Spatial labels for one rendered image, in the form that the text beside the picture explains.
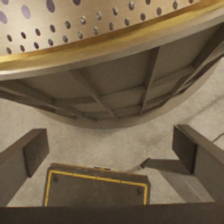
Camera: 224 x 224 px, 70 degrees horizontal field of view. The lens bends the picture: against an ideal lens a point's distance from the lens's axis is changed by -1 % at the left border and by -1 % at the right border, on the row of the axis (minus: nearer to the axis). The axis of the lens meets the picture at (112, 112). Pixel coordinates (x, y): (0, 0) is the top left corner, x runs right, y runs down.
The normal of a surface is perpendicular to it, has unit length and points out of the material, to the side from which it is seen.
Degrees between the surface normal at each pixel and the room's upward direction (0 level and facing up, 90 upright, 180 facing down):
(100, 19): 43
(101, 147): 0
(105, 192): 0
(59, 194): 0
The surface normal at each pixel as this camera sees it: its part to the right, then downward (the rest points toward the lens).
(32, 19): -0.01, 0.56
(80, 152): -0.14, -0.15
